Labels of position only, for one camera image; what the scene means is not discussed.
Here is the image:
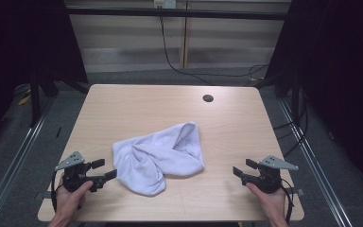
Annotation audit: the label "black horizontal metal bar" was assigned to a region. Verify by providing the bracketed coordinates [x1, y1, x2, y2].
[65, 7, 293, 22]

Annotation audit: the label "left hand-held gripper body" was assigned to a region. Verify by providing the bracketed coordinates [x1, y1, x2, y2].
[55, 150, 108, 193]

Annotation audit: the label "white printed towel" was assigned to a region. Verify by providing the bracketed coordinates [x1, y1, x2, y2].
[112, 121, 206, 197]

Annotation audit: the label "black curtain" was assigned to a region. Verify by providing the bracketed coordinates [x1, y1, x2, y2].
[264, 0, 363, 198]
[0, 0, 89, 152]

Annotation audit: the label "metal floor rail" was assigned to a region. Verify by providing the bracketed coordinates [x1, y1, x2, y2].
[0, 97, 55, 227]
[278, 98, 354, 227]

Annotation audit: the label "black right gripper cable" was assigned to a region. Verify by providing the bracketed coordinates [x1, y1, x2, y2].
[279, 178, 296, 225]

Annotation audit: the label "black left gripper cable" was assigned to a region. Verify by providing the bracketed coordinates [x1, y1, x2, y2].
[50, 171, 64, 213]

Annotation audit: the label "yellow floor object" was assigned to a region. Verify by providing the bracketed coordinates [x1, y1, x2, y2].
[17, 95, 32, 106]

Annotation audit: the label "person's left hand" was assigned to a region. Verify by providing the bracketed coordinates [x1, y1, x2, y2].
[55, 180, 95, 220]

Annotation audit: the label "black floor cables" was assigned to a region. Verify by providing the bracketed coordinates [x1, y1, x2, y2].
[273, 89, 310, 159]

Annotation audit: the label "black hanging wall cable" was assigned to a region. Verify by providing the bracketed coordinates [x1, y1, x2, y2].
[158, 6, 269, 87]

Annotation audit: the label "person's right hand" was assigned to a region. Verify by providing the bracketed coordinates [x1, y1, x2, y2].
[245, 182, 289, 220]

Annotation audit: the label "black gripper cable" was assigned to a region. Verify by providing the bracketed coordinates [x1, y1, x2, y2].
[279, 178, 296, 225]
[50, 171, 64, 213]

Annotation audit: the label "black metal stand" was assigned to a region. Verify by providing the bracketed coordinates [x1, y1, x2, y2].
[28, 72, 43, 129]

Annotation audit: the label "white wall outlet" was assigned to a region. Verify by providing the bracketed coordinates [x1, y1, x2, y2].
[153, 0, 178, 9]

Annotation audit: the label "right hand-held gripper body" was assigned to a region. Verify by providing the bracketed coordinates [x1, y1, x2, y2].
[241, 154, 300, 195]

